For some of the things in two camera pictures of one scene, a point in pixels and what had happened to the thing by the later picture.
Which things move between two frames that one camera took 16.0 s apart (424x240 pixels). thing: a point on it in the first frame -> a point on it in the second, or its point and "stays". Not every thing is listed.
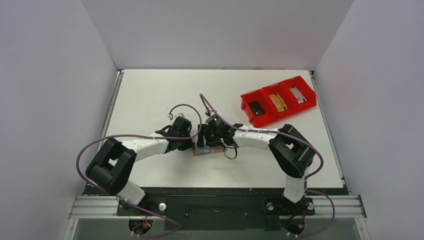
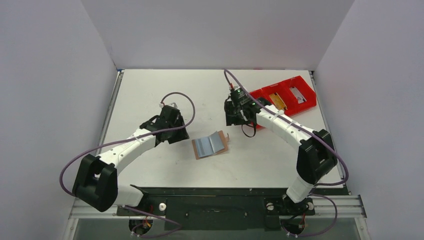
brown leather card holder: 198,151 stays
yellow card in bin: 279,103 stays
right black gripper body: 205,139 -> 231,116
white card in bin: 299,96 stays
